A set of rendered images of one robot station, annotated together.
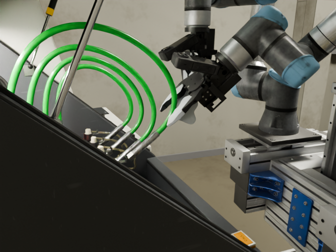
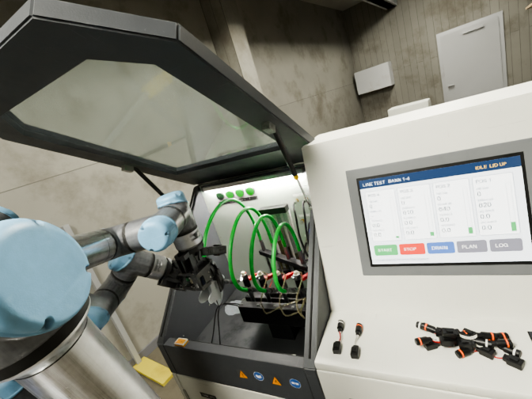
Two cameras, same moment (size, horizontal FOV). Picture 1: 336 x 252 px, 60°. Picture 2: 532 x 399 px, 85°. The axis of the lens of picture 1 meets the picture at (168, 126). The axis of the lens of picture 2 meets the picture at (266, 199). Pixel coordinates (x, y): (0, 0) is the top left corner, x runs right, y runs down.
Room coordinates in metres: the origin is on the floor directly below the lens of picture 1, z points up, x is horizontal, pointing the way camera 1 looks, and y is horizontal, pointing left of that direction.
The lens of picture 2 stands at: (1.65, -0.30, 1.69)
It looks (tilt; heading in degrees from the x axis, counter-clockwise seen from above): 16 degrees down; 147
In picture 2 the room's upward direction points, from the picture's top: 18 degrees counter-clockwise
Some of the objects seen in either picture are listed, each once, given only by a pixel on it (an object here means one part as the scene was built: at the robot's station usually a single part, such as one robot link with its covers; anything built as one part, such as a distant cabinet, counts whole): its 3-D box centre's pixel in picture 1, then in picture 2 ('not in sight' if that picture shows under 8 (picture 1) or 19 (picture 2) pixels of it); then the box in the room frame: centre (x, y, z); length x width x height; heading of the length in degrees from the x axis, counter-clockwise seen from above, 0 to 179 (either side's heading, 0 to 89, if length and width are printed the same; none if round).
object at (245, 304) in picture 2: not in sight; (283, 315); (0.75, 0.20, 0.91); 0.34 x 0.10 x 0.15; 26
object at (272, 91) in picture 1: (281, 87); not in sight; (1.10, -0.43, 1.20); 0.13 x 0.12 x 0.14; 50
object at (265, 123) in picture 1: (279, 117); not in sight; (1.10, -0.44, 1.09); 0.15 x 0.15 x 0.10
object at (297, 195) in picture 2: not in sight; (309, 219); (0.74, 0.48, 1.20); 0.13 x 0.03 x 0.31; 26
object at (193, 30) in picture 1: (198, 49); (196, 265); (0.89, -0.09, 1.36); 0.09 x 0.08 x 0.12; 116
